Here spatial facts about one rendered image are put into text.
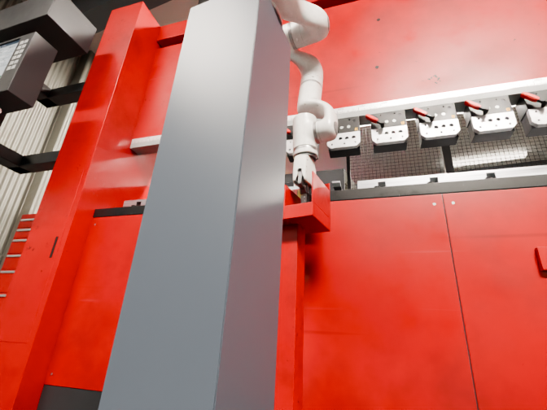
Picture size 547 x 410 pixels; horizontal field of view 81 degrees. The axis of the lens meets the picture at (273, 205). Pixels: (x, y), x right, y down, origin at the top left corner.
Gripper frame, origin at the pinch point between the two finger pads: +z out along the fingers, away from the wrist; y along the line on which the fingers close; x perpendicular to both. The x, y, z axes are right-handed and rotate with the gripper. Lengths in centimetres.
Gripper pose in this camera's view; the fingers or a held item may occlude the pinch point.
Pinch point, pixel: (306, 201)
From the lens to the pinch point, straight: 105.6
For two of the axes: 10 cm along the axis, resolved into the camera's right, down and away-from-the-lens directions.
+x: 8.8, -1.4, -4.6
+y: -4.8, -2.9, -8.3
